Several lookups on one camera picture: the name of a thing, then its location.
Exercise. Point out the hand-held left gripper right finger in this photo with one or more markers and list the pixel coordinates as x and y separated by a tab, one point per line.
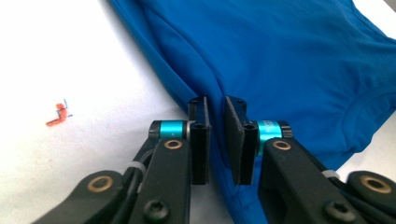
239	149

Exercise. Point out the red tape mark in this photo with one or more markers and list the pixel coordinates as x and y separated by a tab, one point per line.
61	113

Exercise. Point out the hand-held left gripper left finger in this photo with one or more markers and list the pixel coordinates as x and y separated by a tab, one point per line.
199	149

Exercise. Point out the blue t-shirt with white print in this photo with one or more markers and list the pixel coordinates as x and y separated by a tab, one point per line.
280	62

